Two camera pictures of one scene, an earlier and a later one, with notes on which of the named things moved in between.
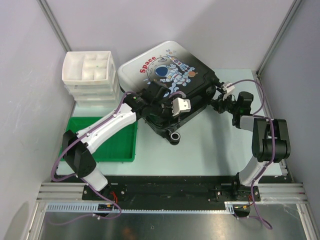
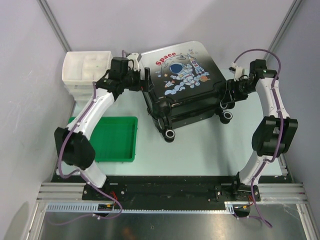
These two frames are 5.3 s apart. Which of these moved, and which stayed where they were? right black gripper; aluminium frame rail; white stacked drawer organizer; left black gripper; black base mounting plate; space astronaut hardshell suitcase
Moved: space astronaut hardshell suitcase; right black gripper; left black gripper
Stayed: black base mounting plate; white stacked drawer organizer; aluminium frame rail
